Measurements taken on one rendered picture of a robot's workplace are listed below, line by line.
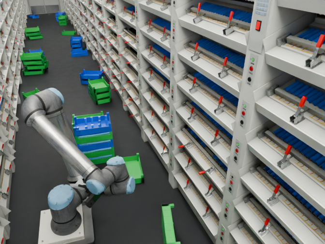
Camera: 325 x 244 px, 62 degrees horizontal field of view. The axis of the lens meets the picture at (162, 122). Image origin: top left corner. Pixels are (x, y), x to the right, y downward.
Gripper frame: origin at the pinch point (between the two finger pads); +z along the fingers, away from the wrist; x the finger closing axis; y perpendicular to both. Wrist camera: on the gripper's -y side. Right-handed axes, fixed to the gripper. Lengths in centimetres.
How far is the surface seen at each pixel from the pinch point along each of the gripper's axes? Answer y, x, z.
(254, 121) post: -1, 34, -105
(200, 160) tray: 24, -10, -72
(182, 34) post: 63, 54, -75
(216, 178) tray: 9, -10, -82
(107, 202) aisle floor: 24.3, -42.1, 6.5
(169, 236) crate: -11, -33, -50
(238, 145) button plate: 0, 22, -97
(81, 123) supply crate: 85, -8, 36
